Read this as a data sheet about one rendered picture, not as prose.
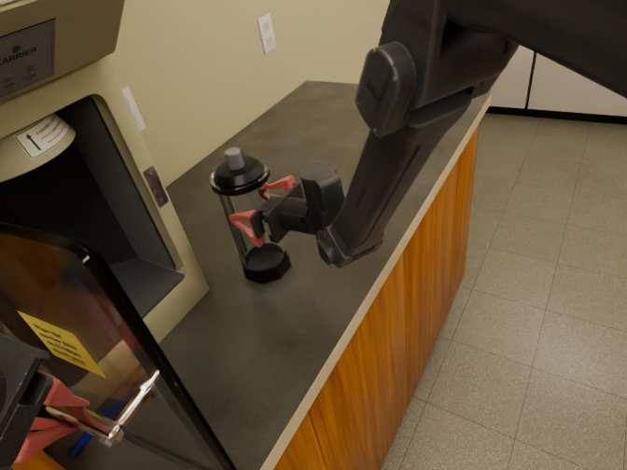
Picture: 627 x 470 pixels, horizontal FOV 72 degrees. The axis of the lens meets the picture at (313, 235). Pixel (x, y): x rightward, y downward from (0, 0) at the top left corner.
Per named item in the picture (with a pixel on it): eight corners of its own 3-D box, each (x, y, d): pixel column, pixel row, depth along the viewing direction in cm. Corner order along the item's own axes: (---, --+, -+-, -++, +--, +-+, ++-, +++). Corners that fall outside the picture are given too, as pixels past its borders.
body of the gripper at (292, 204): (258, 212, 72) (295, 220, 68) (291, 181, 78) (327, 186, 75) (268, 242, 76) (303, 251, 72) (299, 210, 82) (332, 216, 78)
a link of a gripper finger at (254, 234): (215, 210, 75) (258, 219, 70) (241, 187, 79) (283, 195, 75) (228, 240, 79) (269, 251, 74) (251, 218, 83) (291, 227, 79)
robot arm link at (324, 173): (331, 269, 65) (379, 246, 67) (317, 208, 58) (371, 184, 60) (298, 232, 74) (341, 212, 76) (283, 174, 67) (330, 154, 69)
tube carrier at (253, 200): (229, 273, 89) (196, 184, 76) (259, 241, 95) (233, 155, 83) (272, 286, 83) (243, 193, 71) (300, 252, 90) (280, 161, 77)
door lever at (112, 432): (92, 374, 45) (80, 359, 44) (160, 401, 41) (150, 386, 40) (51, 421, 42) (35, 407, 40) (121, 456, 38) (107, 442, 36)
